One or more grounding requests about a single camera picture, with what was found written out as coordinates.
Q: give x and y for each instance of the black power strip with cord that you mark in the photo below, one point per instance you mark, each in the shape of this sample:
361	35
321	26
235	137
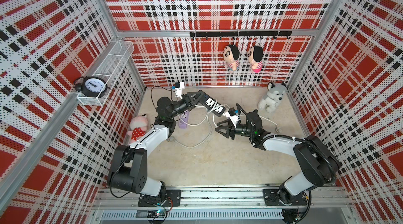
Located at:
213	105

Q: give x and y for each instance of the black alarm clock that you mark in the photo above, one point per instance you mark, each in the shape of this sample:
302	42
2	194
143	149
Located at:
91	87

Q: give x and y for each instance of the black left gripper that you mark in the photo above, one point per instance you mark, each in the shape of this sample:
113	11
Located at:
188	98

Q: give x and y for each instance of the purple power strip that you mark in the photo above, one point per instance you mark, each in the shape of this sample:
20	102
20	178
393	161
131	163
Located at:
183	120

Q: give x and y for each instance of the black hook rail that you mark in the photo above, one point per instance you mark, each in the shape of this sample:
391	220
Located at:
234	34

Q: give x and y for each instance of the white wire shelf basket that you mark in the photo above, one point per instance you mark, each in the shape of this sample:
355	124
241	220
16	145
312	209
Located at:
108	67

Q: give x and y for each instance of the grey white husky plush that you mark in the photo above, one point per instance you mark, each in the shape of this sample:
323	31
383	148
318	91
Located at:
273	97

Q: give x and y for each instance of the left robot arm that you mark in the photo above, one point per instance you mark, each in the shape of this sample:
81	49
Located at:
129	167

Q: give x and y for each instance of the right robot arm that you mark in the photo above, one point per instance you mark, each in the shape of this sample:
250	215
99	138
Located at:
318	166

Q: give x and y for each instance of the blue shorts hanging doll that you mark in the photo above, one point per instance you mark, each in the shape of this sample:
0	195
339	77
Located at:
231	56

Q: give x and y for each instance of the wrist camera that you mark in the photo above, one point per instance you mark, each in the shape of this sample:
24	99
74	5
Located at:
234	116
178	88

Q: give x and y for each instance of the green circuit board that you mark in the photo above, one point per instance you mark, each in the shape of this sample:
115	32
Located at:
153	213

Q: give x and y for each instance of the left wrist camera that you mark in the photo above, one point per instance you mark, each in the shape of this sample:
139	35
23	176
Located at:
178	88

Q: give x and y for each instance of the pink skirt hanging doll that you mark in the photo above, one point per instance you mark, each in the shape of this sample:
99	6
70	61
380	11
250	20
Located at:
255	56

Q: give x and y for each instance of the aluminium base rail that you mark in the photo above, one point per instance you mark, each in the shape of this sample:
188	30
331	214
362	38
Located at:
226	204

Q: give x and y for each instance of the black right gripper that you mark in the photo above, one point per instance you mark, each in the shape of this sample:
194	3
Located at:
230	129

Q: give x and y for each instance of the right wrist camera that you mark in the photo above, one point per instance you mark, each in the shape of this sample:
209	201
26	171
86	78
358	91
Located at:
234	116

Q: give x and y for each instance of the pink plush red dress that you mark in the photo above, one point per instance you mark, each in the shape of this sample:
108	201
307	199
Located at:
137	128

